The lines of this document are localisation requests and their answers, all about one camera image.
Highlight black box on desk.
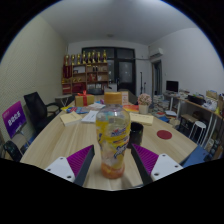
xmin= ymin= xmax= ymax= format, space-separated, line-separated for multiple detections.
xmin=187 ymin=94 xmax=206 ymax=106

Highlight cream book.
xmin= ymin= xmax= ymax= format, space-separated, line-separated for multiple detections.
xmin=59 ymin=111 xmax=83 ymax=127

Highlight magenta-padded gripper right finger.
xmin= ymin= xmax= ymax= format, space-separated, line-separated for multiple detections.
xmin=130 ymin=143 xmax=185 ymax=186

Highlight yellow-labelled clear drink bottle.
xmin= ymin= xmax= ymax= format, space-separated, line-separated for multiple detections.
xmin=95 ymin=91 xmax=132 ymax=180

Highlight wooden square stool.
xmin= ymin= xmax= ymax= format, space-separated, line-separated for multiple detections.
xmin=179 ymin=113 xmax=199 ymax=133

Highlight cluttered wooden side desk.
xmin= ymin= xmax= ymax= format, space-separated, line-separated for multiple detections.
xmin=166 ymin=89 xmax=224 ymax=158

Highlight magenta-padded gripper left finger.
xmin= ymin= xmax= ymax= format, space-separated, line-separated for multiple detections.
xmin=44 ymin=144 xmax=96 ymax=187

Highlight stacks of books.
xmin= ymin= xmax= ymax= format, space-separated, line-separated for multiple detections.
xmin=151 ymin=96 xmax=178 ymax=122

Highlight black mesh chair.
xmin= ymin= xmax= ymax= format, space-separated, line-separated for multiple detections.
xmin=2 ymin=139 xmax=24 ymax=163

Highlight wooden shelf unit with trophies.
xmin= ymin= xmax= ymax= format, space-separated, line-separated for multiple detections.
xmin=61 ymin=49 xmax=110 ymax=95

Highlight black computer monitor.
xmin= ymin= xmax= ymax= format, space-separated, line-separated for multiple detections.
xmin=165 ymin=80 xmax=180 ymax=94

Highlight red and blue book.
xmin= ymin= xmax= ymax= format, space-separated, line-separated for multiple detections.
xmin=65 ymin=106 xmax=83 ymax=115

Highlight dark glass door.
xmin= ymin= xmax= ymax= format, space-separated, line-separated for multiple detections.
xmin=81 ymin=46 xmax=137 ymax=95

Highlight orange book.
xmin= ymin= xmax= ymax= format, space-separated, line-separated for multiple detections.
xmin=122 ymin=104 xmax=140 ymax=114

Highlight small standing card sign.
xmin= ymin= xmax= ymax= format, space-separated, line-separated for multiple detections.
xmin=120 ymin=90 xmax=130 ymax=106

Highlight black tripod stand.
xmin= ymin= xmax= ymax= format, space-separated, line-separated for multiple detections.
xmin=139 ymin=71 xmax=148 ymax=96

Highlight grey armchair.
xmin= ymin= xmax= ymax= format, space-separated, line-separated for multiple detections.
xmin=127 ymin=89 xmax=139 ymax=105

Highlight yellow gift box red ribbon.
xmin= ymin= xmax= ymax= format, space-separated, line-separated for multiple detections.
xmin=74 ymin=90 xmax=96 ymax=108

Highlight black office chair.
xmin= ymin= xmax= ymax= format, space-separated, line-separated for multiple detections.
xmin=23 ymin=91 xmax=63 ymax=134

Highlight black mug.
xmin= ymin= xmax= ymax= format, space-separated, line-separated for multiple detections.
xmin=128 ymin=121 xmax=145 ymax=149

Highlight purple sign board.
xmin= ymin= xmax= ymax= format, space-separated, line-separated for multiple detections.
xmin=1 ymin=100 xmax=28 ymax=139

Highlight white wall air conditioner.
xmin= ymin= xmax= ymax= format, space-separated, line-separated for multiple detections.
xmin=148 ymin=47 xmax=165 ymax=59

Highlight pale yellow envelope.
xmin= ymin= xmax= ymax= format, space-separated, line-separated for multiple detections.
xmin=129 ymin=112 xmax=155 ymax=126

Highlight small white round table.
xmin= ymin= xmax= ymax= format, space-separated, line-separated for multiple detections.
xmin=54 ymin=94 xmax=74 ymax=108

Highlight pink flowers in white pot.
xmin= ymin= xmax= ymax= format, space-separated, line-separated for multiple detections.
xmin=137 ymin=93 xmax=153 ymax=115

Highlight dark low chair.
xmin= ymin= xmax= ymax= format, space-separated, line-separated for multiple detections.
xmin=87 ymin=87 xmax=105 ymax=96

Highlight white round stool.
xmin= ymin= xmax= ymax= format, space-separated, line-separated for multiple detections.
xmin=189 ymin=120 xmax=208 ymax=144

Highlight flat round red coaster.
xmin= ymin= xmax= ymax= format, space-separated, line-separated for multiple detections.
xmin=156 ymin=129 xmax=173 ymax=141

